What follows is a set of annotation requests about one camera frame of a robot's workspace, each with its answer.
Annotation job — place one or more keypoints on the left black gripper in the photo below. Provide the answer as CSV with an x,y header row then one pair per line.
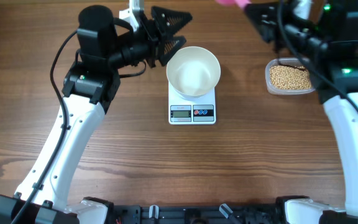
x,y
160,24

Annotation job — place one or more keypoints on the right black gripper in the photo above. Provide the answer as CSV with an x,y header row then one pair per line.
x,y
270,28

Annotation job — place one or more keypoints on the pink measuring scoop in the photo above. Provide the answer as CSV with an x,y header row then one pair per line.
x,y
239,3

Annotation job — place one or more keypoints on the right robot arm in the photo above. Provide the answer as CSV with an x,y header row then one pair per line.
x,y
328,49

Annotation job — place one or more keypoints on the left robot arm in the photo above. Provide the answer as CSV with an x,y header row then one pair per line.
x,y
107,43

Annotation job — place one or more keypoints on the white bowl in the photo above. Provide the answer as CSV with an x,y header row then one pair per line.
x,y
193,72

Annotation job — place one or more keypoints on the white digital kitchen scale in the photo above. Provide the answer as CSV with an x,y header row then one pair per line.
x,y
191,111

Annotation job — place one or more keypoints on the clear plastic container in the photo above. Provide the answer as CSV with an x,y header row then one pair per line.
x,y
293,62

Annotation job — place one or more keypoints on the soybeans pile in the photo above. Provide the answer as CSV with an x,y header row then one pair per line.
x,y
285,77

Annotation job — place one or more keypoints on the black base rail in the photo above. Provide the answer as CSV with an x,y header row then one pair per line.
x,y
154,214

